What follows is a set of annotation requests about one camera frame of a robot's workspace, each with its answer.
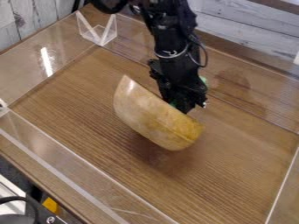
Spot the clear acrylic front wall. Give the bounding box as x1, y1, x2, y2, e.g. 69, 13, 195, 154
0, 108, 179, 224

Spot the brown wooden bowl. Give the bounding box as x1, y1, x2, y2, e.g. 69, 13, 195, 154
114, 75, 203, 151

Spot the green rectangular block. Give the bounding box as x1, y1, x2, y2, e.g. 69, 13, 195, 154
200, 77, 208, 86

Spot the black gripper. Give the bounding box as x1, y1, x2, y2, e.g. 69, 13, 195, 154
148, 46, 208, 114

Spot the clear acrylic corner bracket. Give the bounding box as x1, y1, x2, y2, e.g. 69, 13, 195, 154
75, 11, 118, 46

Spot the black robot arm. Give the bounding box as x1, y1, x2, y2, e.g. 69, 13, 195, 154
90, 0, 210, 114

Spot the yellow and black device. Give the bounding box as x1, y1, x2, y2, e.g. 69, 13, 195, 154
24, 197, 82, 224

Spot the black cable at corner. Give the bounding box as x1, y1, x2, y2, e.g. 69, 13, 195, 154
0, 196, 40, 224

